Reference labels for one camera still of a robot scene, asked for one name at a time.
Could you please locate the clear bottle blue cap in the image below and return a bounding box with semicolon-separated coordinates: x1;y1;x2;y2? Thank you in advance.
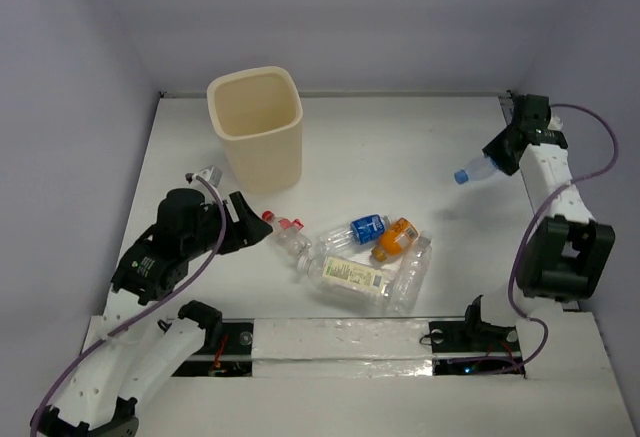
454;155;499;185

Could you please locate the clear bottle red cap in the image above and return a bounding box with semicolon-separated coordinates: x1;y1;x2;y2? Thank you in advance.
262;210;312;260

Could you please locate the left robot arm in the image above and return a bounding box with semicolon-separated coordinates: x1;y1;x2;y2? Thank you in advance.
31;188;272;436

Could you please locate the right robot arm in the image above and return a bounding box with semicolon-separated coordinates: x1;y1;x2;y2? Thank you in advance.
454;94;615;349

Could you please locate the beige plastic waste bin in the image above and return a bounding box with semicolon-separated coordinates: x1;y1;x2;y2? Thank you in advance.
207;66;303;194

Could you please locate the large bottle yellow label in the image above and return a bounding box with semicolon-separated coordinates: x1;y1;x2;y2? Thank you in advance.
297;254;396;313

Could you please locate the clear bottle blue label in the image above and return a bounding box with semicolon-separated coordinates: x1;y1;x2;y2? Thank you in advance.
316;214;392;253

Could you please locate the silver foil tape strip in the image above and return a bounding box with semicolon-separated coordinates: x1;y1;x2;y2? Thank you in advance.
251;318;433;379

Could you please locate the orange juice bottle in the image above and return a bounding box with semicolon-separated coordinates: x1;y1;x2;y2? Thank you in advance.
371;218;419;263

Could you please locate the crushed clear bottle white cap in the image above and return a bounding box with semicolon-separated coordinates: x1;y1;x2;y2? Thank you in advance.
387;232;433;315

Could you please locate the aluminium table edge rail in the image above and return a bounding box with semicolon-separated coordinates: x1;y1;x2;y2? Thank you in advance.
487;94;580;302

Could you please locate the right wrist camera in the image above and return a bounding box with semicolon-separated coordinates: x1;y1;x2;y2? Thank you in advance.
541;113;568;149

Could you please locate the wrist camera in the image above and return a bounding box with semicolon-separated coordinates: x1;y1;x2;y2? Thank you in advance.
541;113;568;149
185;165;223;188

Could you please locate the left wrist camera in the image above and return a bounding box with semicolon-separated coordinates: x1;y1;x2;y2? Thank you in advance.
185;165;223;188

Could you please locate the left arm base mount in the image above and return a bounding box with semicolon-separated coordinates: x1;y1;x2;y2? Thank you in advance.
172;300;254;378

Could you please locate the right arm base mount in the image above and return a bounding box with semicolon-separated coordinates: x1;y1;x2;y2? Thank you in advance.
419;296;525;376

